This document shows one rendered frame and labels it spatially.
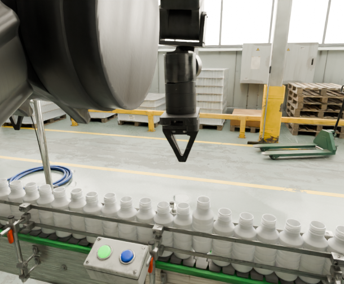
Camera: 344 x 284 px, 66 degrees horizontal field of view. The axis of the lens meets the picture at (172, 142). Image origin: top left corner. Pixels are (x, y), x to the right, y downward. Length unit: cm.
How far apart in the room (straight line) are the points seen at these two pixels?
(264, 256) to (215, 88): 536
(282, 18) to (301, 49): 225
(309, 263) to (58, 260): 76
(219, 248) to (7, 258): 76
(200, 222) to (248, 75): 672
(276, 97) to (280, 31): 113
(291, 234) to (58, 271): 75
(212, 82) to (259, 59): 178
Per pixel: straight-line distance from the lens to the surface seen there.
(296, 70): 744
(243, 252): 79
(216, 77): 597
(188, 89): 47
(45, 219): 99
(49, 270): 108
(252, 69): 733
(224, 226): 77
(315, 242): 79
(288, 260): 80
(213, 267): 84
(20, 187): 104
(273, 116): 521
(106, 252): 71
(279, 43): 528
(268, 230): 77
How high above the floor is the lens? 157
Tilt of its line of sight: 18 degrees down
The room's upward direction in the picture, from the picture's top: straight up
